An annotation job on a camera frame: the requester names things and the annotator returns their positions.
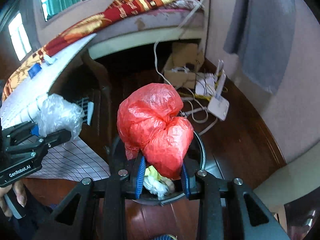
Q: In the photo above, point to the white router with antennas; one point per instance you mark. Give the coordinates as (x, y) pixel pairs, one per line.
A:
(205, 85)

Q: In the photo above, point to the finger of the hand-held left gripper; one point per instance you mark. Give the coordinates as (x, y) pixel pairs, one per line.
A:
(22, 130)
(55, 140)

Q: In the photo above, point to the red plastic bag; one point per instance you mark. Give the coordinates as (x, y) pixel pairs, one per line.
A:
(155, 130)

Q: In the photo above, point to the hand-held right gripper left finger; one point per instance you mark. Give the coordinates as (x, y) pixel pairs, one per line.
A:
(140, 177)

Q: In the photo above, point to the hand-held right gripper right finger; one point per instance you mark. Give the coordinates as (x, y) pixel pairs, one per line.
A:
(185, 181)

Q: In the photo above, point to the person's left hand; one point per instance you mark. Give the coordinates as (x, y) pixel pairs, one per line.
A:
(21, 195)

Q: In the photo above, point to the light blue crumpled wrapper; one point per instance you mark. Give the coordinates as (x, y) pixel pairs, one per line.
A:
(48, 60)

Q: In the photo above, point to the cardboard box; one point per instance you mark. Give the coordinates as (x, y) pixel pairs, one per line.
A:
(180, 52)

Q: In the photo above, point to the balcony glass door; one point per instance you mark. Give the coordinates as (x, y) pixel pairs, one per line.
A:
(18, 35)

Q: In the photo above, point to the black round trash bin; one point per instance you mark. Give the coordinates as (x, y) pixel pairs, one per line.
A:
(115, 155)

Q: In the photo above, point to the clear plastic bag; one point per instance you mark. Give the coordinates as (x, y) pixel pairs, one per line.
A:
(60, 115)

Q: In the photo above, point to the grey-blue hanging cloth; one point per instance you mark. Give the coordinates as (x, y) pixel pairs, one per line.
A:
(262, 30)

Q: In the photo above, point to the white bag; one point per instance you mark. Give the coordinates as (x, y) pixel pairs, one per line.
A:
(160, 187)

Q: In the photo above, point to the white flat modem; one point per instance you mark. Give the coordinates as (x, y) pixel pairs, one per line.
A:
(218, 107)

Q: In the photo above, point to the bed with red blanket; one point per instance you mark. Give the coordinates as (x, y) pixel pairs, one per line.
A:
(125, 7)

